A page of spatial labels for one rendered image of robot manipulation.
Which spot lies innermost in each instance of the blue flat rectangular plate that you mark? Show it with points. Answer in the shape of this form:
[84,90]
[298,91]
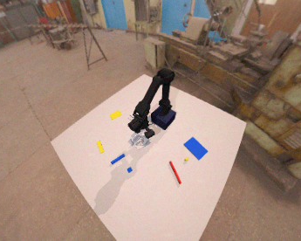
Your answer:
[196,148]

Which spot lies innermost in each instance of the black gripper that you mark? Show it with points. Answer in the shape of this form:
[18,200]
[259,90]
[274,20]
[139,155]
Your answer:
[149,133]

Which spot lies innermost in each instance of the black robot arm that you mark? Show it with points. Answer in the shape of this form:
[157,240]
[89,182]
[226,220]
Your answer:
[143,107]

